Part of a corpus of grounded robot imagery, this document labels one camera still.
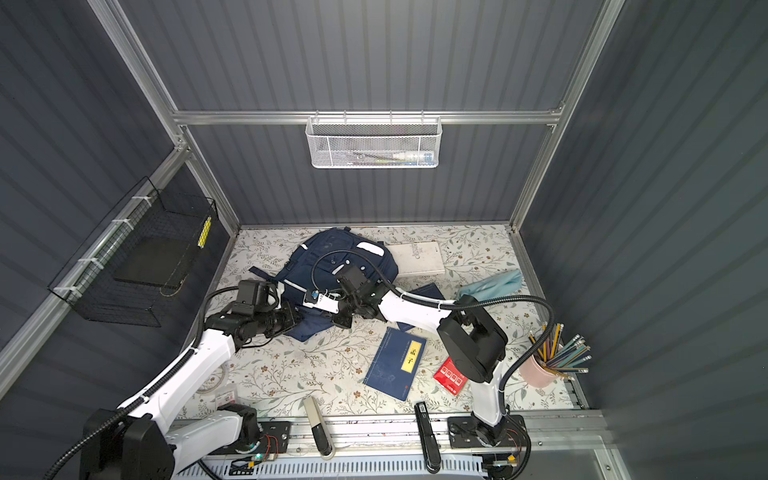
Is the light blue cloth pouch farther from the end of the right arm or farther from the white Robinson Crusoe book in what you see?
the end of the right arm

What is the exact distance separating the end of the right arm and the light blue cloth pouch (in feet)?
1.33

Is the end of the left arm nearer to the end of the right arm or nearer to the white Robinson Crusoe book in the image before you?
the end of the right arm

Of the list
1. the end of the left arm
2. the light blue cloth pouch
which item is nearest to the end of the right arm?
the end of the left arm

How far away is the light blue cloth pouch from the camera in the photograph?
95 cm

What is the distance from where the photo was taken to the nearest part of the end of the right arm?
658mm

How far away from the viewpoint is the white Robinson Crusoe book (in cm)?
107
